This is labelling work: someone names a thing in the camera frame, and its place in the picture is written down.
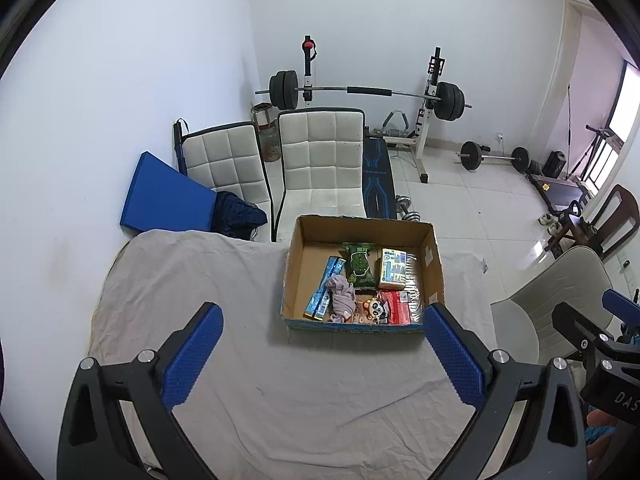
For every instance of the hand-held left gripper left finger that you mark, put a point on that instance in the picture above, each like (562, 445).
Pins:
(195, 355)

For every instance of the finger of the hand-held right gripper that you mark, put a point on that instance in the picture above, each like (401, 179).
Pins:
(580, 325)
(620, 302)

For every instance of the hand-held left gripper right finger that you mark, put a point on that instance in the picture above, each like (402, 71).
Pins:
(452, 355)

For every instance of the red packet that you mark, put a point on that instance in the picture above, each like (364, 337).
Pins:
(400, 310)

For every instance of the orange panda snack packet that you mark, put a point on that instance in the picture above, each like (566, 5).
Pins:
(372, 307)

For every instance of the cardboard box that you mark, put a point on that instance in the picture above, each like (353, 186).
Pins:
(430, 260)

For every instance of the white blue tissue pack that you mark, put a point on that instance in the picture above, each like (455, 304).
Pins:
(391, 269)

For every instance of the grey purple cloth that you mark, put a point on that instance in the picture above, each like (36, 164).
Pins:
(342, 300)

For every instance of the green snack packet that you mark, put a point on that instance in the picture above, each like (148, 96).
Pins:
(360, 265)

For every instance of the blue toothpaste box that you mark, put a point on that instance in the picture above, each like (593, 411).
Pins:
(320, 295)

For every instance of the person's right hand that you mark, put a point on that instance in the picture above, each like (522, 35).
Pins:
(596, 419)

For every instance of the grey plastic chair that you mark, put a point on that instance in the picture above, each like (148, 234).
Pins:
(560, 285)

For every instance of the brown wooden chair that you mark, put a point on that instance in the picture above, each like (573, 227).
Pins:
(622, 220)

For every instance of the grey table cloth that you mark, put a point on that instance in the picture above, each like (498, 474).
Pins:
(175, 270)

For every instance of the black treadmill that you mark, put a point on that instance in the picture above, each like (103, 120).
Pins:
(560, 192)

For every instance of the dark blue jacket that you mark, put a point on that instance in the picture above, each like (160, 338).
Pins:
(237, 215)

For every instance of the chrome dumbbell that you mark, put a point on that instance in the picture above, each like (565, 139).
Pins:
(409, 210)

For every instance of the black speaker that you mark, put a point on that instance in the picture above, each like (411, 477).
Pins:
(556, 164)

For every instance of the black weight plate stack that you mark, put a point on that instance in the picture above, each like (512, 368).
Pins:
(535, 166)

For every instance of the blue foam mat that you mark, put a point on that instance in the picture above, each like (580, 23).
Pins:
(160, 195)

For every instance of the short barbell with black plates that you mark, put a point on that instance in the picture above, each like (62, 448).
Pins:
(495, 158)

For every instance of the thin black pole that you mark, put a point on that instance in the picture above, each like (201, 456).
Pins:
(569, 115)

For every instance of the black blue weight bench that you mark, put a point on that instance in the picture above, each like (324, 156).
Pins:
(377, 175)

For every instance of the white padded chair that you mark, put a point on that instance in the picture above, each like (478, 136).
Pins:
(320, 160)
(225, 160)

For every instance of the window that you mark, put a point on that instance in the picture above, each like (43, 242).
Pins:
(627, 100)

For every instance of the black blue baton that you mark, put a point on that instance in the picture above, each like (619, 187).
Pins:
(179, 145)

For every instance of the white barbell rack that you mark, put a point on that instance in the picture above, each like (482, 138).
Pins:
(422, 125)

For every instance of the brown stool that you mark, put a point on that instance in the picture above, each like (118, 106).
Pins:
(264, 132)

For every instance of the long barbell with black plates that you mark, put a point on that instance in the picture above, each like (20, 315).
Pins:
(367, 91)

